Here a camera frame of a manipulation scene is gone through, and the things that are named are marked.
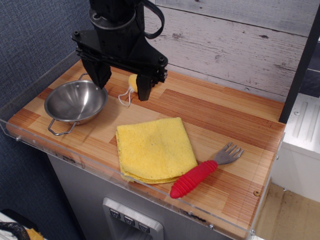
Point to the black yellow object bottom left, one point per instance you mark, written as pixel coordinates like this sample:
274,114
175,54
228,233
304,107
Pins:
14,226

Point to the red handled metal fork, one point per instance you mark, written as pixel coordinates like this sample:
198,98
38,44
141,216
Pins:
191,179

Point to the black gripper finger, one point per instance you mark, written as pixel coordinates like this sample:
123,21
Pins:
144,86
97,68

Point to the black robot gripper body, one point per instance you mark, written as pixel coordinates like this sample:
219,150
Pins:
119,34

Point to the grey toy dispenser panel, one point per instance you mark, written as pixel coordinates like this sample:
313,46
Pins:
126,223

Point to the folded yellow cloth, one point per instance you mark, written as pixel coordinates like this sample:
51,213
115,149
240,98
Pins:
155,152

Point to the clear acrylic table guard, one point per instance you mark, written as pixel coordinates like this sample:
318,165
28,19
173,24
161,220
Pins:
225,89

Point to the yellow plush toy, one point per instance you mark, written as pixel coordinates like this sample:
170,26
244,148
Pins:
132,88

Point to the white ridged side unit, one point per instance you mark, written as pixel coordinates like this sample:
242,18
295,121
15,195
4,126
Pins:
297,166

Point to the black right frame post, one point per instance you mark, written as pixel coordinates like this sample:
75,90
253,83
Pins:
304,62

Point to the stainless steel two-handled bowl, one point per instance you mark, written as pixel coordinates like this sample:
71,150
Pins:
75,102

